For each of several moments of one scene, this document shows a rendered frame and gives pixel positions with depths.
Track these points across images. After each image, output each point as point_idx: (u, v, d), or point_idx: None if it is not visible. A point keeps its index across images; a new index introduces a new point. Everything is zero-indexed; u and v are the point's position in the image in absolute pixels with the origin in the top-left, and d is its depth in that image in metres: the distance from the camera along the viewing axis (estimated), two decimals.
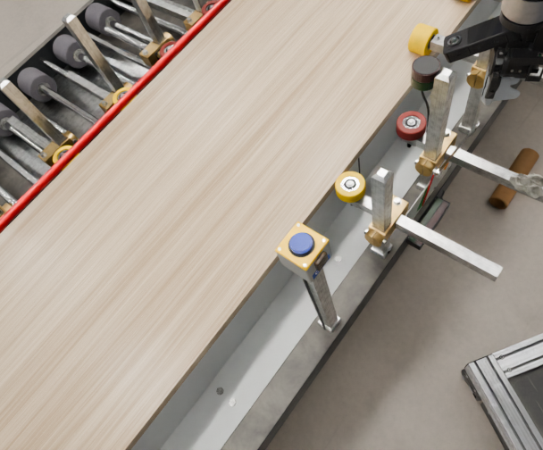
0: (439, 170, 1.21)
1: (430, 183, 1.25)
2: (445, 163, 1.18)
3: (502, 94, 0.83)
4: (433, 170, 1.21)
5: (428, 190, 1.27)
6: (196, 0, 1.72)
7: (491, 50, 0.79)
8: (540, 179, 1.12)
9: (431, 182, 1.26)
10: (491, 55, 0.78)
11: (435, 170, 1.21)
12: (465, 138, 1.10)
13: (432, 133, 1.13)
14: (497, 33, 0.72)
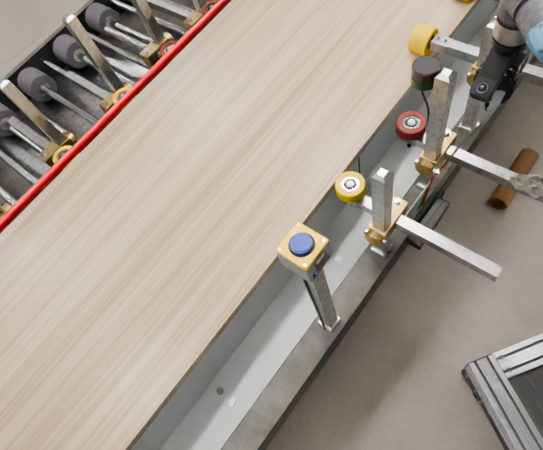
0: (439, 170, 1.21)
1: (430, 183, 1.25)
2: (445, 163, 1.18)
3: None
4: (433, 170, 1.21)
5: (428, 190, 1.27)
6: (196, 0, 1.72)
7: None
8: (540, 179, 1.12)
9: (431, 182, 1.26)
10: None
11: (435, 170, 1.21)
12: (465, 138, 1.10)
13: (432, 133, 1.13)
14: (508, 60, 0.93)
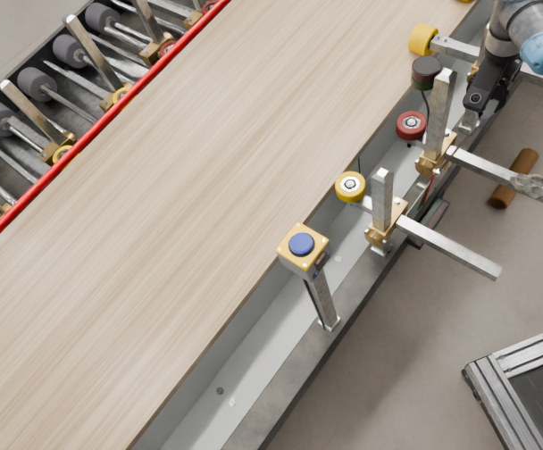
0: (439, 170, 1.21)
1: (430, 183, 1.25)
2: (445, 163, 1.18)
3: None
4: (433, 170, 1.21)
5: (428, 190, 1.27)
6: (196, 0, 1.72)
7: None
8: (540, 179, 1.12)
9: (431, 182, 1.26)
10: None
11: (435, 170, 1.21)
12: (465, 138, 1.10)
13: (432, 133, 1.13)
14: (501, 70, 0.92)
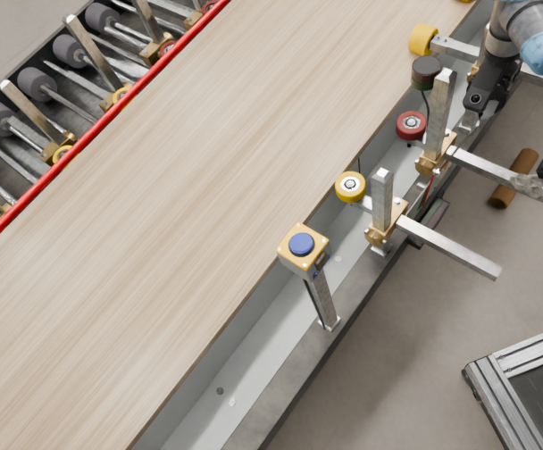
0: (439, 170, 1.21)
1: (430, 183, 1.25)
2: (445, 163, 1.18)
3: None
4: (433, 170, 1.21)
5: (428, 190, 1.27)
6: (196, 0, 1.72)
7: None
8: (540, 179, 1.12)
9: (431, 182, 1.26)
10: None
11: (435, 170, 1.21)
12: (465, 138, 1.10)
13: (432, 133, 1.13)
14: (501, 70, 0.92)
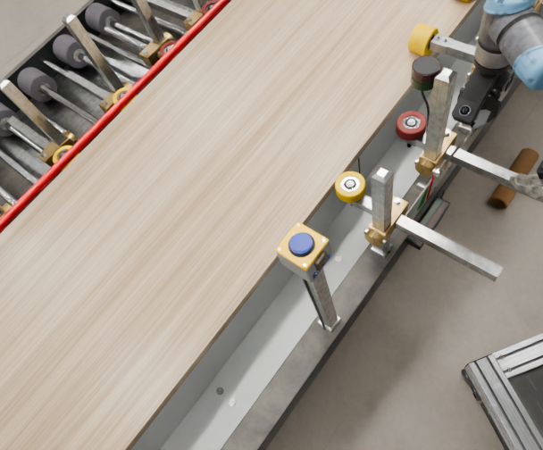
0: (438, 171, 1.21)
1: (430, 181, 1.26)
2: (443, 165, 1.18)
3: None
4: (433, 170, 1.21)
5: (430, 187, 1.28)
6: (196, 0, 1.72)
7: None
8: (540, 179, 1.12)
9: (433, 180, 1.26)
10: None
11: (435, 170, 1.21)
12: (461, 145, 1.09)
13: (432, 133, 1.13)
14: (491, 81, 0.90)
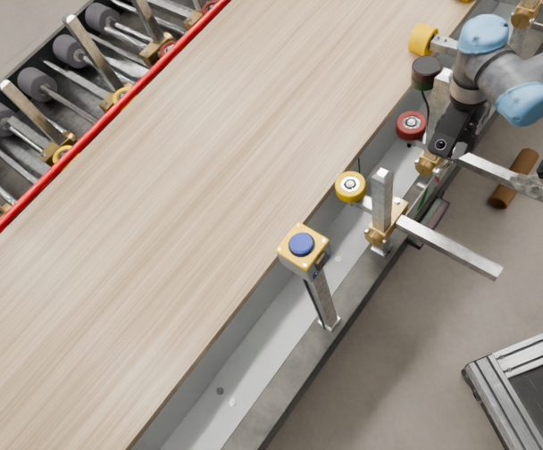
0: (438, 173, 1.21)
1: (435, 176, 1.26)
2: (439, 172, 1.18)
3: None
4: (432, 172, 1.22)
5: (437, 179, 1.29)
6: (196, 0, 1.72)
7: None
8: (540, 179, 1.12)
9: None
10: None
11: (434, 172, 1.22)
12: (446, 167, 1.09)
13: (432, 133, 1.13)
14: (466, 116, 0.89)
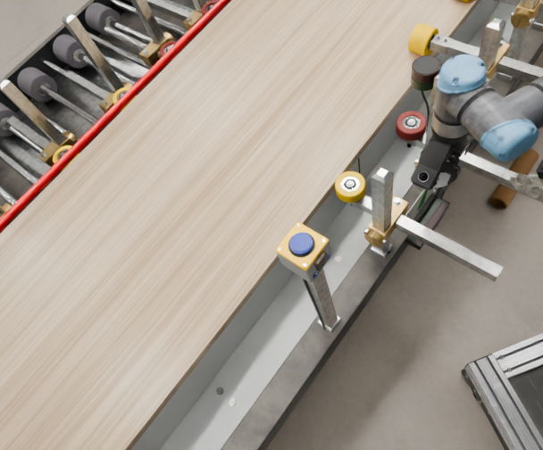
0: None
1: None
2: None
3: None
4: None
5: None
6: (196, 0, 1.72)
7: None
8: (540, 179, 1.12)
9: None
10: None
11: None
12: None
13: (432, 133, 1.13)
14: (448, 149, 0.90)
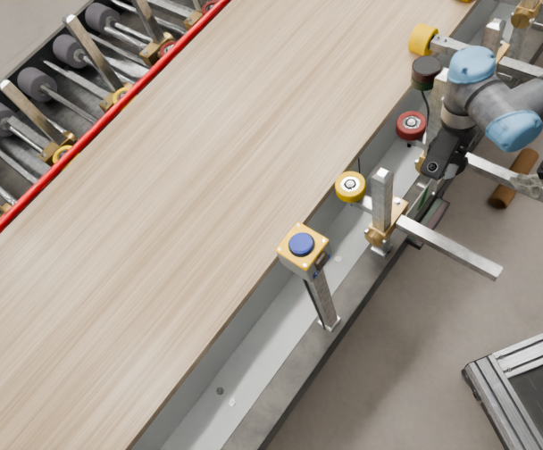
0: None
1: None
2: None
3: None
4: None
5: None
6: (196, 0, 1.72)
7: None
8: (540, 179, 1.12)
9: None
10: None
11: None
12: None
13: (432, 133, 1.13)
14: (457, 140, 0.92)
